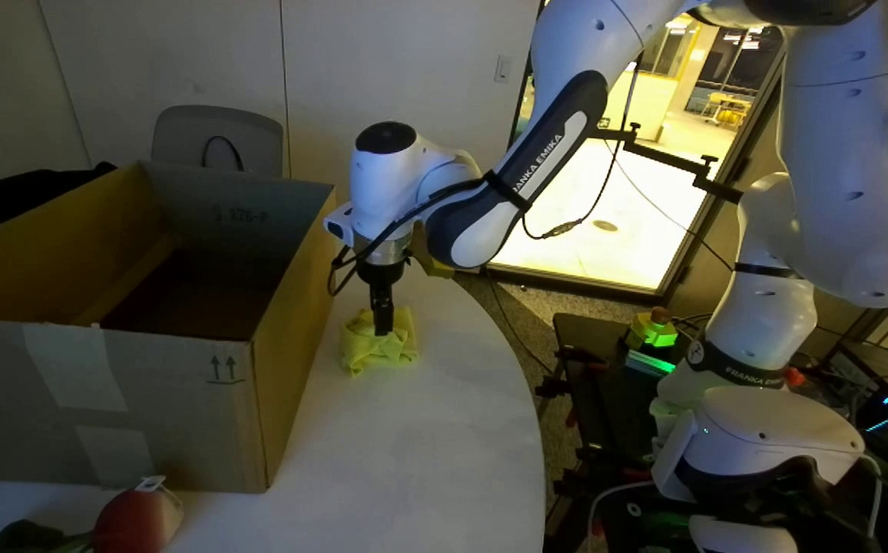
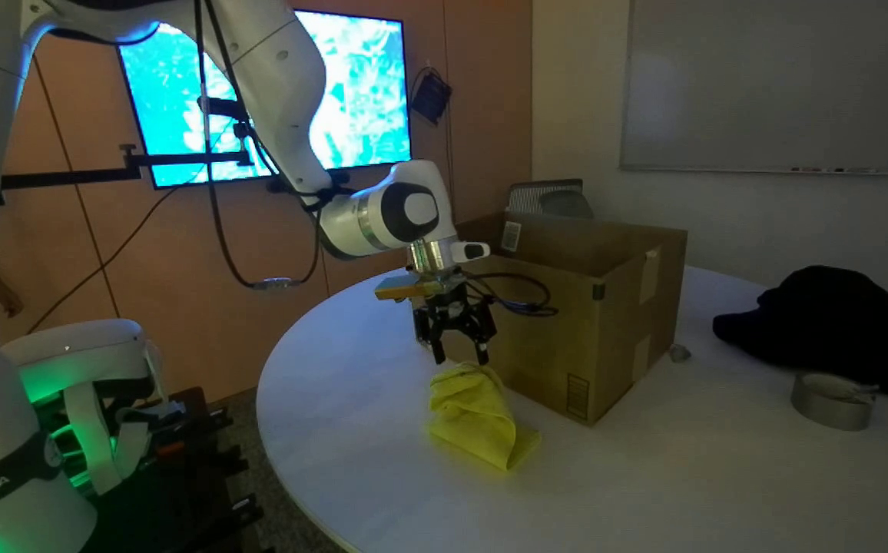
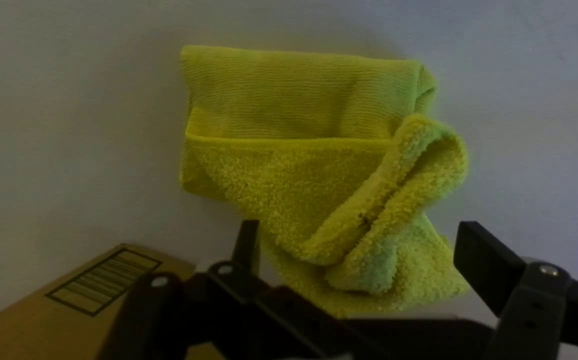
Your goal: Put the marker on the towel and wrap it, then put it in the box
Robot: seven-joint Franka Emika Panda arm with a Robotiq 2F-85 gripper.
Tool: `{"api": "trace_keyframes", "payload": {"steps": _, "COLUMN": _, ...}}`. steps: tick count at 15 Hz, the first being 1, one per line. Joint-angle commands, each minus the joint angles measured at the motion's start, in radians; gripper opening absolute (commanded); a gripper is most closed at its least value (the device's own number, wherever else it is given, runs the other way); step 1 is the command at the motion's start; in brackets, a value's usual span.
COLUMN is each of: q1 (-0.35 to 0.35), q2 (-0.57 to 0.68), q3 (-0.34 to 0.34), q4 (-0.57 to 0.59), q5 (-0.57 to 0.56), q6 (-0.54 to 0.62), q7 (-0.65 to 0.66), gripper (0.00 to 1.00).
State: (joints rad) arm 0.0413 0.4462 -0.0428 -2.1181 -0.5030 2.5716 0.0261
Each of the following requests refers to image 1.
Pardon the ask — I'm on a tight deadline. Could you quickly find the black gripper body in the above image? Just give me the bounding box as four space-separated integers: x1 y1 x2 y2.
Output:
359 261 408 299

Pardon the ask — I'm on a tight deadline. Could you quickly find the yellow microfibre towel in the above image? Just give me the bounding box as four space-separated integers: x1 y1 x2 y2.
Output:
339 305 420 379

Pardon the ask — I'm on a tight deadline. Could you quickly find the open cardboard box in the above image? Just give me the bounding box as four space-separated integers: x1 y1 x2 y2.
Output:
0 159 342 496

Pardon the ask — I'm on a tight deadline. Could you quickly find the green lit controller box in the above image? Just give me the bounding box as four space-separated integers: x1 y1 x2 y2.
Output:
623 313 684 381

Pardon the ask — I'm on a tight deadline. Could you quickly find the grey chair back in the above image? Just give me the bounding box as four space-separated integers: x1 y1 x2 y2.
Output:
147 100 285 178

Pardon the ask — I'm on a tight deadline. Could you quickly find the red round object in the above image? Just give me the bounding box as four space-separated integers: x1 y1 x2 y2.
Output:
94 487 184 553

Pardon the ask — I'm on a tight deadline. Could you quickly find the black jacket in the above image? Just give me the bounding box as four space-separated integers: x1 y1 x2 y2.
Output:
0 159 116 227

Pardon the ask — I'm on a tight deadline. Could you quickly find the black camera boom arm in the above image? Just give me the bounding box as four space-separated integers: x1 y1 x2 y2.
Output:
592 119 746 207

